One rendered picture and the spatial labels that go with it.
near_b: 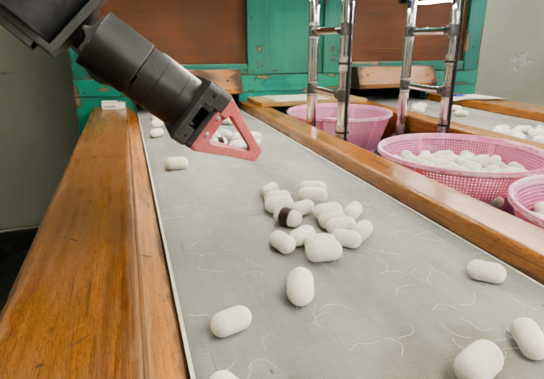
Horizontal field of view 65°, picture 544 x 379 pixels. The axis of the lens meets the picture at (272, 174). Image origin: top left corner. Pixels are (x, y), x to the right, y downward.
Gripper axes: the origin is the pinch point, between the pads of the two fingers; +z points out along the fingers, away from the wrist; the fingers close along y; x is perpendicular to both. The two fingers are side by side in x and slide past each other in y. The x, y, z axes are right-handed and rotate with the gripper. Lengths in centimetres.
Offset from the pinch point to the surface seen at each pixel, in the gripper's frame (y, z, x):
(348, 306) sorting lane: -19.1, 7.1, 4.8
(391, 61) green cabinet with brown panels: 85, 53, -50
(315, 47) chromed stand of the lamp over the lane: 43, 13, -25
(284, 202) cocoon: 0.3, 7.2, 2.6
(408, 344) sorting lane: -24.4, 8.5, 3.7
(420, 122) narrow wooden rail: 40, 44, -28
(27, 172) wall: 164, -19, 71
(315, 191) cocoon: 1.8, 10.6, -0.6
